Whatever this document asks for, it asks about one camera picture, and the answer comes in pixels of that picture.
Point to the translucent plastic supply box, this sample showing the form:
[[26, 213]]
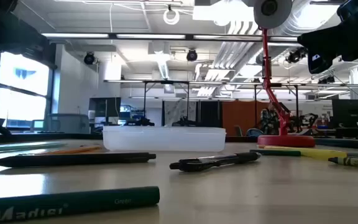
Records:
[[163, 140]]

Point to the yellow highlighter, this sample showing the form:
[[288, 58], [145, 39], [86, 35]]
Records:
[[322, 153]]

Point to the black background robot arm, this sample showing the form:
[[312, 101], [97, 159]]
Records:
[[138, 122], [183, 121]]

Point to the black ceiling spotlight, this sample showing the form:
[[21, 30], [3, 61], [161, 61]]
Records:
[[294, 56], [191, 55], [89, 58]]

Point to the teal pencil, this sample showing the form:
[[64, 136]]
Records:
[[26, 146]]

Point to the yellow-green crayon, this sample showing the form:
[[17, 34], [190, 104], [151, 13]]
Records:
[[356, 162]]

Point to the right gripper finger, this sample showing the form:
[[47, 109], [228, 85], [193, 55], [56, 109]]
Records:
[[325, 44], [325, 35]]

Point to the black pen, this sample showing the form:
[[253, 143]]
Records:
[[73, 159]]

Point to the orange partition panel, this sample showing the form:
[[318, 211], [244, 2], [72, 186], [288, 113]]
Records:
[[241, 118]]

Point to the long ceiling light bar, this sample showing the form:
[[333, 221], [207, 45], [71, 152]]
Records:
[[151, 36]]

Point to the green Madisi pencil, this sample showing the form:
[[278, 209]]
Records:
[[73, 203]]

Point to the person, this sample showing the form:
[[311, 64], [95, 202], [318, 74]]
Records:
[[269, 119]]

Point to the red desk lamp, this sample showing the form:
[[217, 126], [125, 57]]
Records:
[[286, 140]]

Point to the dark green marker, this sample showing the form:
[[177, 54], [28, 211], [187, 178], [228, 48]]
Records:
[[275, 152]]

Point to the black workstation frame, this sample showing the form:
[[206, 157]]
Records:
[[145, 93], [255, 105]]

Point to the orange pencil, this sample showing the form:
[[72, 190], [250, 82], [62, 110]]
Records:
[[73, 150]]

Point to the black computer monitor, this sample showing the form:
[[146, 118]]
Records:
[[351, 113]]

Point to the silver ventilation duct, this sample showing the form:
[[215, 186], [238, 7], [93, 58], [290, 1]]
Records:
[[244, 53]]

